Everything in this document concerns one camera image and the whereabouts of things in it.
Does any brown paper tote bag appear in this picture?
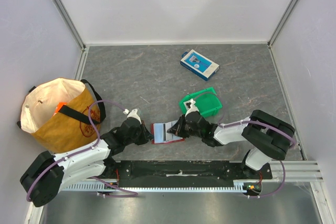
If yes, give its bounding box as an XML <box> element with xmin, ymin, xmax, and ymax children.
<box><xmin>17</xmin><ymin>78</ymin><xmax>106</xmax><ymax>153</ymax></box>

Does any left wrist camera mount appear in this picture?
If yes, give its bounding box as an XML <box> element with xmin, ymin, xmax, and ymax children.
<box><xmin>123</xmin><ymin>109</ymin><xmax>141</xmax><ymax>123</ymax></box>

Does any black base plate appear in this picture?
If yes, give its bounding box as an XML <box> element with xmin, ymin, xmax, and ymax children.
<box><xmin>98</xmin><ymin>161</ymin><xmax>272</xmax><ymax>182</ymax></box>

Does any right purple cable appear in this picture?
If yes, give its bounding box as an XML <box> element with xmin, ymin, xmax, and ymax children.
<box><xmin>193</xmin><ymin>91</ymin><xmax>299</xmax><ymax>199</ymax></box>

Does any red card holder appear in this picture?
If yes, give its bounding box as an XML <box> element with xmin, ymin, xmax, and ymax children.
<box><xmin>151</xmin><ymin>120</ymin><xmax>185</xmax><ymax>144</ymax></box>

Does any grey slotted cable duct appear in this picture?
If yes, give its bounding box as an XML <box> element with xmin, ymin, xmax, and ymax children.
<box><xmin>63</xmin><ymin>180</ymin><xmax>247</xmax><ymax>193</ymax></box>

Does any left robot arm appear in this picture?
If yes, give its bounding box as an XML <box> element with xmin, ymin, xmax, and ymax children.
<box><xmin>20</xmin><ymin>118</ymin><xmax>154</xmax><ymax>207</ymax></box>

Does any orange item in bag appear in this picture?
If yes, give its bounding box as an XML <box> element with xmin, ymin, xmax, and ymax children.
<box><xmin>54</xmin><ymin>102</ymin><xmax>67</xmax><ymax>115</ymax></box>

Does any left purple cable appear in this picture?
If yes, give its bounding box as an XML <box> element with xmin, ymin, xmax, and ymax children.
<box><xmin>26</xmin><ymin>99</ymin><xmax>140</xmax><ymax>202</ymax></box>

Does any purple cable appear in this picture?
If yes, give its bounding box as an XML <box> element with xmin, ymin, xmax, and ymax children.
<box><xmin>26</xmin><ymin>99</ymin><xmax>140</xmax><ymax>202</ymax></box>
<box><xmin>193</xmin><ymin>91</ymin><xmax>299</xmax><ymax>199</ymax></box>

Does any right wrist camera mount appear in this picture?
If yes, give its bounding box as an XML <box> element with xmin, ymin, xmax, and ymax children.
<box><xmin>184</xmin><ymin>99</ymin><xmax>199</xmax><ymax>115</ymax></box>

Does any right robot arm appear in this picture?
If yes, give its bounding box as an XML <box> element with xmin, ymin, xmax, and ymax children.
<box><xmin>167</xmin><ymin>110</ymin><xmax>296</xmax><ymax>179</ymax></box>

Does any green plastic bin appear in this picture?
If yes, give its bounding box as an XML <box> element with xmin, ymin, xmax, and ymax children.
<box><xmin>178</xmin><ymin>87</ymin><xmax>223</xmax><ymax>118</ymax></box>

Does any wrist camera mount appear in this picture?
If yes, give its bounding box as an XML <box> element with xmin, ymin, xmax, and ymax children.
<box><xmin>123</xmin><ymin>109</ymin><xmax>141</xmax><ymax>123</ymax></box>
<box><xmin>184</xmin><ymin>99</ymin><xmax>199</xmax><ymax>115</ymax></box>

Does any blue white product box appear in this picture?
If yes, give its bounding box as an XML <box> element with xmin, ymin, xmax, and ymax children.
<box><xmin>180</xmin><ymin>49</ymin><xmax>219</xmax><ymax>81</ymax></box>

